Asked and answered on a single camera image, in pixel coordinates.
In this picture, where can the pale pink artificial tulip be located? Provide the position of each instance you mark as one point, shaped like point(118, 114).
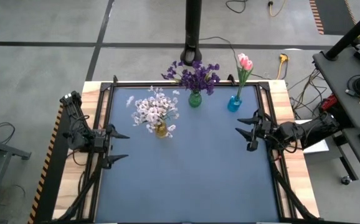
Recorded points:
point(241, 56)

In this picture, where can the blue table mat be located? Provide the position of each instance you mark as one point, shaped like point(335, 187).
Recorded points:
point(198, 202)

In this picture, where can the green glass vase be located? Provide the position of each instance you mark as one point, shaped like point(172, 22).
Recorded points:
point(195, 101)

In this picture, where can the grey side desk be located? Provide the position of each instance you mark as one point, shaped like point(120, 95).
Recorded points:
point(332, 71)

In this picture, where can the black upright camera pole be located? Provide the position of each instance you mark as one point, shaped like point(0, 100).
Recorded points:
point(193, 25)

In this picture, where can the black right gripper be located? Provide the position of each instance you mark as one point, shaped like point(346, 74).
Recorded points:
point(265, 129)

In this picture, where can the black caster wheel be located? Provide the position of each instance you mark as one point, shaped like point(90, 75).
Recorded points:
point(346, 180)

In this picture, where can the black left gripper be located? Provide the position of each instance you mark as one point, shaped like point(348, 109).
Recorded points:
point(100, 141)

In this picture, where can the amber glass vase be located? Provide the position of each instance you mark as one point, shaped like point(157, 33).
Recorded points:
point(161, 130)

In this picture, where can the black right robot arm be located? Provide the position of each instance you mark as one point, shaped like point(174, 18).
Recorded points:
point(317, 129)

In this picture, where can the black hazard-striped base plate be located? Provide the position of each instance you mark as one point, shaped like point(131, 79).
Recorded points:
point(55, 186)

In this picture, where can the blue glass vase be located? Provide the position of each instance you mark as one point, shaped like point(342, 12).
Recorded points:
point(234, 105)

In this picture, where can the black slanted stand pole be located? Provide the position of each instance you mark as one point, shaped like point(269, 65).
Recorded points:
point(351, 34)

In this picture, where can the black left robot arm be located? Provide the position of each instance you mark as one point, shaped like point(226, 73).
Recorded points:
point(75, 124)

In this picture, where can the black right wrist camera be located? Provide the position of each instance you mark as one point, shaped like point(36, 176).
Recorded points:
point(252, 146)

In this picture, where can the grey metal side table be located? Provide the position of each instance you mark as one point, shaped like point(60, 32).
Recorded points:
point(5, 148)

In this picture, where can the red box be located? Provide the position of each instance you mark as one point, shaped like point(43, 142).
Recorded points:
point(329, 103)

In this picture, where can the dark hazard-striped floor mat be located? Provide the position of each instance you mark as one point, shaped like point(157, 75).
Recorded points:
point(332, 15)

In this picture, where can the black metal table frame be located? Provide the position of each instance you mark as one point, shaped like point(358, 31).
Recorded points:
point(136, 84)

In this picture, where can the white paper sheet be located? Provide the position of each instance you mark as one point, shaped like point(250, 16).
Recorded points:
point(318, 148)

